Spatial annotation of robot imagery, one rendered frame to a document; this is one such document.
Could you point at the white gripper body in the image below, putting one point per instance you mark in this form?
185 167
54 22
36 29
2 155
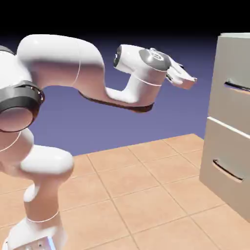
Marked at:
183 76

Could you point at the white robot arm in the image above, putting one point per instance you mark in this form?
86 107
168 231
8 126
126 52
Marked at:
58 60

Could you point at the grey drawer front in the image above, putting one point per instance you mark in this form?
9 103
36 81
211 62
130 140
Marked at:
232 64
220 152

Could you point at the grey painted cabinet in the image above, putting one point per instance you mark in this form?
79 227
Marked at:
230 136

